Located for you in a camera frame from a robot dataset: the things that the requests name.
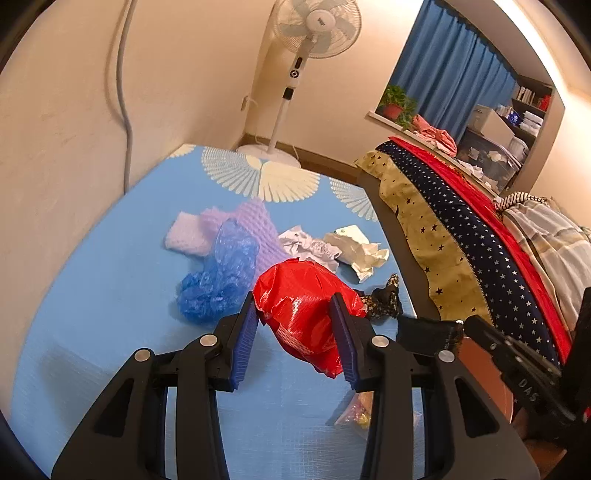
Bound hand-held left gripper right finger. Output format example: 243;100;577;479
330;292;541;480

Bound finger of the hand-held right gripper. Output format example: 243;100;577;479
464;316;511;363

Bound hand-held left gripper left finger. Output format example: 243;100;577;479
51;291;260;480

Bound pink plastic bin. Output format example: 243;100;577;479
455;337;515;425

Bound red plastic bag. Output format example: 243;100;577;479
253;258;368;379

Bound white printed paper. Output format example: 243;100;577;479
278;225;342;271

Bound lilac bubble wrap sheet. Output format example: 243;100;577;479
165;198;296;278

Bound black floral cloth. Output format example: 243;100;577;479
355;273;403;320

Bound blue plastic shoe cover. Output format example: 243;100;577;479
176;218;260;325

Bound colourful plastic wrapper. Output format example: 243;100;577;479
335;392;375;430

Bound crumpled cream paper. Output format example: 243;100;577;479
323;225;391;283

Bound plaid quilt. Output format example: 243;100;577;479
501;196;591;333

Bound star-print duvet cover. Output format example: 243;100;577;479
355;141;561;365

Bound black-white striped cloth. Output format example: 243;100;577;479
494;191;539;210

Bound red blanket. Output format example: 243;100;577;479
390;136;573;365

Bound white crumpled cloth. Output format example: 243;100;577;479
455;159;499;185

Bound clear plastic storage box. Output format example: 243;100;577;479
457;127;522;190

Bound pink cloth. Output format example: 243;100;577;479
411;115;458;155

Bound white carton box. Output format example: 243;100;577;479
468;104;515;146

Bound folded white towels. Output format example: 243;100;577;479
505;108;543;134

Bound dark wooden bookshelf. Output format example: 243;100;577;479
501;74;555;148

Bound potted green plant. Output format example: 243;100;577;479
378;84;419;129

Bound blue curtain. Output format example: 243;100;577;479
392;0;518;139

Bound white standing fan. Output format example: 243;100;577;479
236;0;362;169

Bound grey wall cable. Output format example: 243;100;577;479
115;0;139;195

